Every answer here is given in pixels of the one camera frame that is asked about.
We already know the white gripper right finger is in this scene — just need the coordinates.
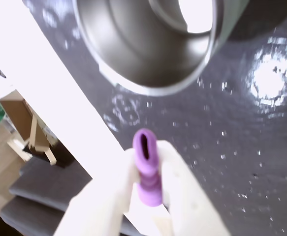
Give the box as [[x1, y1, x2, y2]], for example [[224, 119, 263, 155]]
[[151, 139, 230, 236]]

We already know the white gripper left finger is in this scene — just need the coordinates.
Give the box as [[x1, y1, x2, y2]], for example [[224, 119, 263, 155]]
[[52, 147, 140, 236]]

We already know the purple rubber pen grip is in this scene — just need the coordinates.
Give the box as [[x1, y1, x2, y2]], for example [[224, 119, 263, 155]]
[[132, 128, 164, 207]]

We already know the grey metal cup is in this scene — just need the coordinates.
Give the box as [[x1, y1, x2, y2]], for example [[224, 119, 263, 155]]
[[72, 0, 287, 97]]

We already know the dark textured table mat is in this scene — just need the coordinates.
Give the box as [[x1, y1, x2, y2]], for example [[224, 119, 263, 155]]
[[22, 0, 287, 236]]

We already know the grey fabric sofa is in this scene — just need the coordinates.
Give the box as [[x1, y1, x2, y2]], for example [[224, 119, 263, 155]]
[[0, 156, 146, 236]]

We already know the brown cardboard box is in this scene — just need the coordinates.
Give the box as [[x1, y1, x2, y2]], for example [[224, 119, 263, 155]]
[[0, 89, 51, 154]]

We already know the beige wooden frame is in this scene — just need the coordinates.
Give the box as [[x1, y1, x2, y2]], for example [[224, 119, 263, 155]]
[[6, 114, 58, 166]]

